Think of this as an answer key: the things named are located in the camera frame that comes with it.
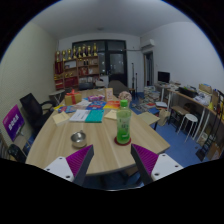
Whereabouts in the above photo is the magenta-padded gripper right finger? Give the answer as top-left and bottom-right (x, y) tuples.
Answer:
(130, 143), (184, 186)

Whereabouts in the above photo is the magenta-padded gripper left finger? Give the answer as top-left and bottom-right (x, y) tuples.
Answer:
(43, 144), (95, 187)

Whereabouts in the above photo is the green tea bottle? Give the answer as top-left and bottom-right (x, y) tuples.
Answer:
(115, 99), (132, 145)

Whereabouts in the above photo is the small steel cup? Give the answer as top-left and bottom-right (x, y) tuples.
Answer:
(70, 130), (88, 149)

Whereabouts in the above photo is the black mesh chair back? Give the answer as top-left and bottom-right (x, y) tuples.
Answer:
(7, 143), (28, 164)

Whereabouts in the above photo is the beige notebook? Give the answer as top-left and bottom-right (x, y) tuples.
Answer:
(103, 109), (118, 121)
(51, 111), (71, 127)

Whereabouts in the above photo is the flat round red coaster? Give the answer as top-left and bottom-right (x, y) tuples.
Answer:
(113, 135), (132, 147)

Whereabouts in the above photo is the white booklet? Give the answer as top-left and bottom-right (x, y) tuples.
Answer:
(68, 109), (91, 123)

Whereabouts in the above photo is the white round stool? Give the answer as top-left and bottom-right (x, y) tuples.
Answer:
(176, 113), (199, 135)

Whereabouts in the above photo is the teal book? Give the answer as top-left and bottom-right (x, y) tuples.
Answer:
(84, 109), (105, 124)

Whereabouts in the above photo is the purple sign board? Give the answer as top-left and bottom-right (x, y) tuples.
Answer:
(2, 104), (26, 142)

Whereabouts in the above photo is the black office chair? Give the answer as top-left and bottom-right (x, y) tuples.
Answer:
(19, 92), (56, 133)

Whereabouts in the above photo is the blue colourful book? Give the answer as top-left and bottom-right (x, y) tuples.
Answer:
(85, 101), (107, 111)

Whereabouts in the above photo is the yellow gift box, red ribbon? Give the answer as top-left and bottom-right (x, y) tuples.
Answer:
(64, 89), (83, 106)

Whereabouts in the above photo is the long cluttered side desk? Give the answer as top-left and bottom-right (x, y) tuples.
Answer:
(166, 87), (224, 141)

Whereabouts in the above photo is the small white table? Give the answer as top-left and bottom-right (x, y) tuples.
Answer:
(49, 89), (67, 104)

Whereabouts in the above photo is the pink box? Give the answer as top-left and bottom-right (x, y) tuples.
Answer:
(87, 94), (106, 103)

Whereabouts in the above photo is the pink flower bouquet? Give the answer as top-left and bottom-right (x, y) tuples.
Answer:
(118, 90), (133, 103)

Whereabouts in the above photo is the orange book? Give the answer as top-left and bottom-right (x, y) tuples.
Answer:
(103, 100), (121, 110)

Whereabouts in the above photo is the tan carton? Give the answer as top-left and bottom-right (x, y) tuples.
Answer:
(104, 87), (114, 102)

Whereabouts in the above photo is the black computer monitor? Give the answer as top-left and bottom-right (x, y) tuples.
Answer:
(157, 70), (171, 84)

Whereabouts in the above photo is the brown chair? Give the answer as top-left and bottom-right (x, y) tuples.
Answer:
(108, 79), (130, 98)

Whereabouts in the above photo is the wooden shelf unit with trophies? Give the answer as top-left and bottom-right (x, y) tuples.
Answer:
(53, 42), (100, 91)

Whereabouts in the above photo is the white wall air conditioner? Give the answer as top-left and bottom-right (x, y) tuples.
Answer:
(140, 38), (156, 49)

